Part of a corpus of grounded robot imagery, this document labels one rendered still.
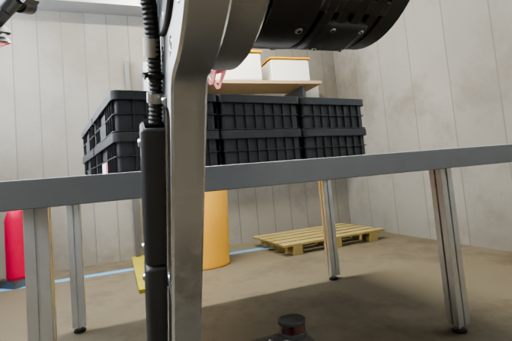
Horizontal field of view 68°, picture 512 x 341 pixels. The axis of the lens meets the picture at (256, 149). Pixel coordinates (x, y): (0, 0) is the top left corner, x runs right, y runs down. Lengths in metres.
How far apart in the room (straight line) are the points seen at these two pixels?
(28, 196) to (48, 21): 3.65
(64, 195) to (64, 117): 3.35
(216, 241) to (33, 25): 2.61
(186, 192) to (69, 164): 3.54
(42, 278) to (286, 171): 0.77
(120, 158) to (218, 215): 2.04
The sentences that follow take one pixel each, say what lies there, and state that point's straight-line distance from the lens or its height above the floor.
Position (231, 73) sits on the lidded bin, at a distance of 3.51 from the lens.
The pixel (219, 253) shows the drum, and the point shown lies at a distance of 3.06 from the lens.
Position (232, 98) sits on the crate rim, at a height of 0.92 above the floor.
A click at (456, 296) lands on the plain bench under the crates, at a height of 0.15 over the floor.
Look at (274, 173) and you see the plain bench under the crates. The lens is 0.63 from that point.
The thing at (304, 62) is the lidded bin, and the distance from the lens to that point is 3.87.
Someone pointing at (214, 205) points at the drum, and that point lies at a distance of 2.98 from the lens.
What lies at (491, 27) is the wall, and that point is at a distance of 3.27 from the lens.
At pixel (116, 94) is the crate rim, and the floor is 0.92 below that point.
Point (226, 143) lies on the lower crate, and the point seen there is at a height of 0.78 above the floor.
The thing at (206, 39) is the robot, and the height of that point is 0.77.
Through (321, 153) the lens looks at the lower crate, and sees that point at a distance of 1.31.
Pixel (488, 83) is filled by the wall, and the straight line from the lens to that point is 3.23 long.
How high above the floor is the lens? 0.68
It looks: 4 degrees up
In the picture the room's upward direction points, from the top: 5 degrees counter-clockwise
